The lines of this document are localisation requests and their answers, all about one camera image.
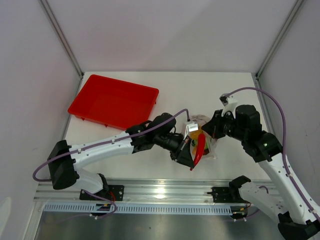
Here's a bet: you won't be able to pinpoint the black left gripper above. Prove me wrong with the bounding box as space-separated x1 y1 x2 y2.
154 133 195 168

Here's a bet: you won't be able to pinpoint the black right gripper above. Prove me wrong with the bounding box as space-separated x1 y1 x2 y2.
201 109 247 142

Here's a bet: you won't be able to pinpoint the ginger root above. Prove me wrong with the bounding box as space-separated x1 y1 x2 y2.
189 129 203 143

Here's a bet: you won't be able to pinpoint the red chili pepper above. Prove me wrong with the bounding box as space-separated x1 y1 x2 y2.
190 133 206 171

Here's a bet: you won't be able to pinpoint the clear zip bag pink dots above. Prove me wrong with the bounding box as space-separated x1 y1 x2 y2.
187 114 218 163

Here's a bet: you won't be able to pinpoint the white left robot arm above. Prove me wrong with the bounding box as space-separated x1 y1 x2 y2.
47 113 199 200

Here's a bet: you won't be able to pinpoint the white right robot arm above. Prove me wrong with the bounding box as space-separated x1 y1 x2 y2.
202 105 320 240

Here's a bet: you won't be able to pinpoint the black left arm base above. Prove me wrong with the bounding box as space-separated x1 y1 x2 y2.
75 172 125 202

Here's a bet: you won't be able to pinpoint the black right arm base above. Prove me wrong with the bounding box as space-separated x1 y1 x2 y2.
206 175 251 204

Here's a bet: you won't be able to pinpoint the red plastic bin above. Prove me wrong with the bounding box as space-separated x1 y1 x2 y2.
68 74 159 130

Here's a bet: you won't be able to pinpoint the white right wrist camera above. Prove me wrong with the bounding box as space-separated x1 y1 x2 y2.
219 93 239 117

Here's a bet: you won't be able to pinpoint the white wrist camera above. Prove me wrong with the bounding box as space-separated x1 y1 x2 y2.
182 121 199 138
219 93 239 117

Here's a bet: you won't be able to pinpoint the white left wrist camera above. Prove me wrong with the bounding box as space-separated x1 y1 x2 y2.
182 121 199 138

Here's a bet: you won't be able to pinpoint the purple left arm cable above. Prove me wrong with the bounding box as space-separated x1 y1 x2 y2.
32 108 189 225

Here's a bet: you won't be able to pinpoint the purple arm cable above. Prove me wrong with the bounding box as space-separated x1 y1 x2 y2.
221 86 320 223
32 108 189 225

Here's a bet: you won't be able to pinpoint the aluminium mounting rail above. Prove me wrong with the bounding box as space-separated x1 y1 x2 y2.
33 179 229 205

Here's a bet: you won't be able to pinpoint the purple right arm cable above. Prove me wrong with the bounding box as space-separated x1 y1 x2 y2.
221 86 320 223

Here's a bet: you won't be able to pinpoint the white slotted cable duct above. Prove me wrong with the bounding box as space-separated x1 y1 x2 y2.
43 202 233 216

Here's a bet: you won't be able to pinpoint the aluminium frame post right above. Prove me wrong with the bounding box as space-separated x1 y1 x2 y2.
255 0 307 81

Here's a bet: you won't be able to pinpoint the aluminium frame post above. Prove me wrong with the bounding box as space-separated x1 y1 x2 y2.
38 0 84 79
255 0 307 81

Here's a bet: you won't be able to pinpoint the aluminium frame post left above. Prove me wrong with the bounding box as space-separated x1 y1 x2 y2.
38 0 84 79

